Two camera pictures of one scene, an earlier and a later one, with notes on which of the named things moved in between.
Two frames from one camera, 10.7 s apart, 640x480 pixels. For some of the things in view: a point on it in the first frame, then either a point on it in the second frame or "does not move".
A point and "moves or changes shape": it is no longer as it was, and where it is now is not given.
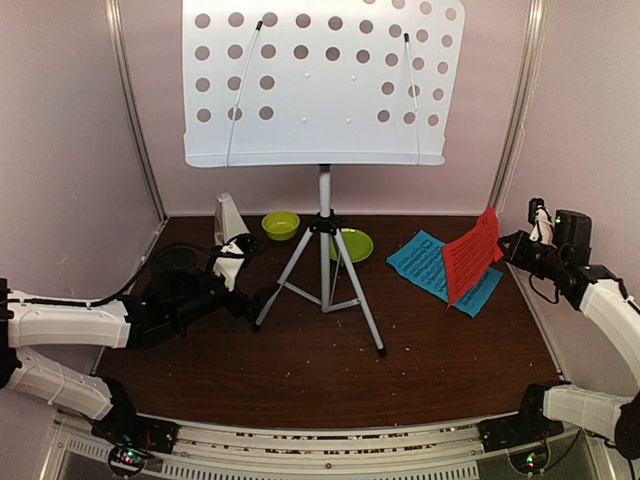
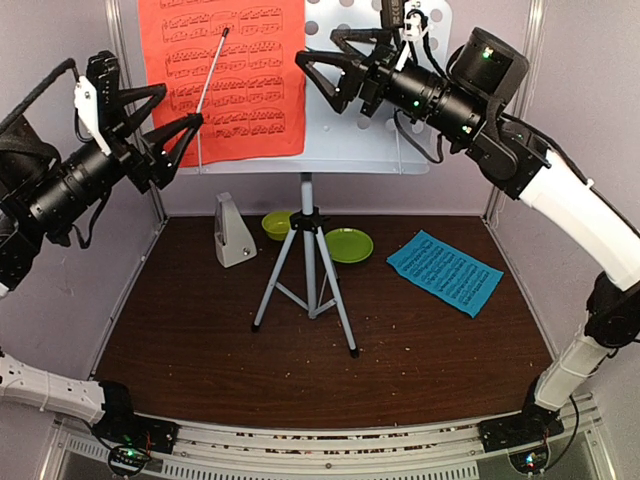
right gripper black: (513, 255) -> (378, 61)
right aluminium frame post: (523, 101) does not move
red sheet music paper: (467, 261) -> (234, 62)
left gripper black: (255, 304) -> (141, 166)
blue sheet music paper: (422, 260) does not move
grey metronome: (228, 223) does not move
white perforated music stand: (319, 83) moves or changes shape
